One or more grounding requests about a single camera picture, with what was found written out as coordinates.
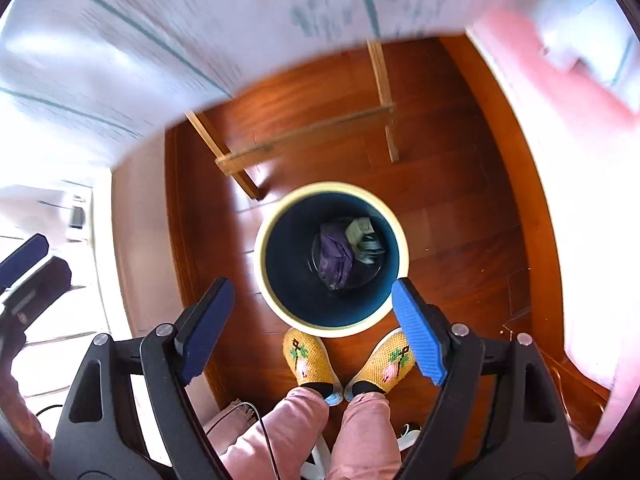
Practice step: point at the white teal patterned tablecloth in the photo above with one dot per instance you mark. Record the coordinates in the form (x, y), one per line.
(87, 80)

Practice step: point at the round trash bin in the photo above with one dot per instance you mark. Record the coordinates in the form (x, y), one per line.
(286, 256)

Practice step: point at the left yellow slipper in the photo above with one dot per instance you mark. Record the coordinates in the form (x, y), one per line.
(310, 364)

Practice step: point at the right yellow slipper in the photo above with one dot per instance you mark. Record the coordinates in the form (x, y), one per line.
(389, 363)

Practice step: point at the pink bed sheet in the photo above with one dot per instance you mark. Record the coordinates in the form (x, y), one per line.
(585, 145)

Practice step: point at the yellow slipper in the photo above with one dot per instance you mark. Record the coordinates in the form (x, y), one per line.
(310, 364)
(389, 363)

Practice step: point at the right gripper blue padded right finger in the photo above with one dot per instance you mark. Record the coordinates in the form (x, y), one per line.
(426, 329)

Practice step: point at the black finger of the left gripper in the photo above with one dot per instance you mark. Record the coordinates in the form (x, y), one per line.
(39, 291)
(22, 259)

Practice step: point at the purple plastic bag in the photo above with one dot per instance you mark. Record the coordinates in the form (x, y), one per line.
(335, 256)

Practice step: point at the green and cream carton box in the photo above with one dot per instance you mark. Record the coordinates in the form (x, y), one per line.
(366, 245)

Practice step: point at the wooden table frame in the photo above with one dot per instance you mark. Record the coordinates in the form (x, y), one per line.
(235, 164)

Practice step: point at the left pink trouser leg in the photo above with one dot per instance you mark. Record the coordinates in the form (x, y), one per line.
(288, 433)

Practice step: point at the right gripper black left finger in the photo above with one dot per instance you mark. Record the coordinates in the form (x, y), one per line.
(199, 328)

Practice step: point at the pink trouser leg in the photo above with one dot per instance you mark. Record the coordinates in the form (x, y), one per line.
(288, 433)
(366, 446)

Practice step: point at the right pink trouser leg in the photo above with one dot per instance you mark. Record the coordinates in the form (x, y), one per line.
(366, 446)

